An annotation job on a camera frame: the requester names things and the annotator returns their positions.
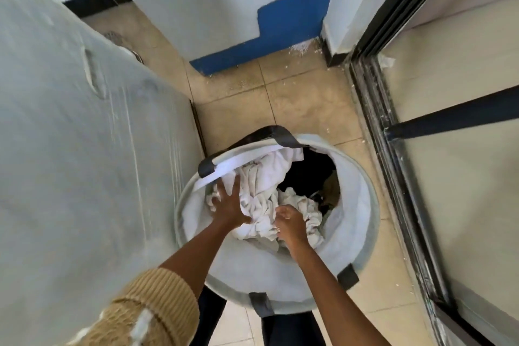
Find person's left forearm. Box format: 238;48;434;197
159;222;243;298

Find brown garment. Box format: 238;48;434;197
321;171;341;211

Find round metal floor drain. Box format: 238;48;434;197
103;31;145;64

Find plastic-wrapped white appliance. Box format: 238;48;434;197
0;0;206;346

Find white towel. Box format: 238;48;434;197
205;146;325;251

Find person's left hand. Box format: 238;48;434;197
209;175;253;231

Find person's right forearm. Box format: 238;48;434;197
284;242;392;346

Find dark trousers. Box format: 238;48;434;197
190;286;327;346

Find person's right hand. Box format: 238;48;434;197
275;205;311;251

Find round white laundry basket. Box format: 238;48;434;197
174;125;381;316

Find black garment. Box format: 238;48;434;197
279;147;337;205

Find black sliding door frame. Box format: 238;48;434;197
348;0;519;346

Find tan knitted sweater sleeve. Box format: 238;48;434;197
67;267;200;346

